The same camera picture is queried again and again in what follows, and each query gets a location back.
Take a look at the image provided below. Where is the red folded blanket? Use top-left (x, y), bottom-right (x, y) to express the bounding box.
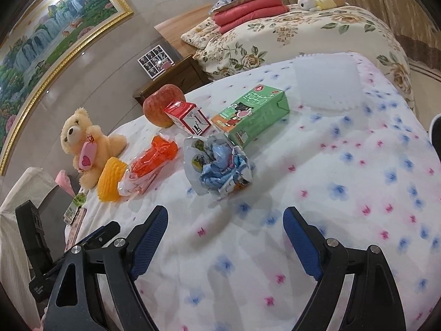
top-left (212, 0), bottom-right (290, 35)

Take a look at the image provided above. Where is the floral pillow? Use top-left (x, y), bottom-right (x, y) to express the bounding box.
top-left (181, 17), bottom-right (224, 50)

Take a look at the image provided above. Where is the white foam sheet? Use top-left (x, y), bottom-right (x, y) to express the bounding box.
top-left (293, 52), bottom-right (364, 111)

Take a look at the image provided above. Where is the yellow foam fruit net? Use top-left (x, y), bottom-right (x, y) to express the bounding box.
top-left (96, 157), bottom-right (127, 203)

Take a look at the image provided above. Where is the gold framed landscape painting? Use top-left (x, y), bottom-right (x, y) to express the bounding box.
top-left (0, 0), bottom-right (134, 176)

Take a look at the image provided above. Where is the bed with floral cover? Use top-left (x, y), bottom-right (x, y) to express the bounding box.
top-left (193, 4), bottom-right (417, 111)

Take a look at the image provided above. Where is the white rabbit plush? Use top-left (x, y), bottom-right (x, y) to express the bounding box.
top-left (294, 0), bottom-right (324, 12)

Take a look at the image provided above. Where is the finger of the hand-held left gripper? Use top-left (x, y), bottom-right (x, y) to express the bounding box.
top-left (74, 229), bottom-right (106, 249)
top-left (88, 221), bottom-right (121, 245)

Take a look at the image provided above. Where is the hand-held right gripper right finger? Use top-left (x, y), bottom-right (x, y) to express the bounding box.
top-left (283, 206), bottom-right (416, 331)

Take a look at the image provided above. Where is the pink cloth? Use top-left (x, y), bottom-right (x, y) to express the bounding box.
top-left (55, 170), bottom-right (80, 197)

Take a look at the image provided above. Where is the red and white carton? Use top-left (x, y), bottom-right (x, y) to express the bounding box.
top-left (163, 101), bottom-right (211, 136)

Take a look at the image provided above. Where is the cream teddy bear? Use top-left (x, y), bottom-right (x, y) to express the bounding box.
top-left (60, 107), bottom-right (127, 189)

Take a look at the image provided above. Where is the red apple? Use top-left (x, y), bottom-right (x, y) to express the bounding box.
top-left (142, 83), bottom-right (187, 128)

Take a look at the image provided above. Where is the white and black trash bin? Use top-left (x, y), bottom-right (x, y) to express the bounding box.
top-left (428, 113), bottom-right (441, 159)

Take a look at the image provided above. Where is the white cartoon snack bag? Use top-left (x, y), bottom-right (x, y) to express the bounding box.
top-left (184, 133), bottom-right (254, 197)

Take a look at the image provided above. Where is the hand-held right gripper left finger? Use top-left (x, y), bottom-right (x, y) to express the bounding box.
top-left (43, 205), bottom-right (169, 331)

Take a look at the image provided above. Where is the green drink carton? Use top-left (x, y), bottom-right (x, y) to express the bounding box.
top-left (211, 86), bottom-right (290, 147)

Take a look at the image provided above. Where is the green and white packet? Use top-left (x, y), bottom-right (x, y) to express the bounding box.
top-left (64, 193), bottom-right (87, 224)

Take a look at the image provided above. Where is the photo collage frame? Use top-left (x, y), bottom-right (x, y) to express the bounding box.
top-left (138, 44), bottom-right (169, 78)

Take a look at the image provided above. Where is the wooden nightstand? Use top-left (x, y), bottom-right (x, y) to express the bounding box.
top-left (133, 54), bottom-right (211, 107)

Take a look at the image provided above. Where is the wooden headboard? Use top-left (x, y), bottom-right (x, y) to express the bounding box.
top-left (154, 3), bottom-right (216, 59)

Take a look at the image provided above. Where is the orange clear plastic packet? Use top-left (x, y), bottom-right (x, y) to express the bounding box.
top-left (118, 135), bottom-right (180, 197)

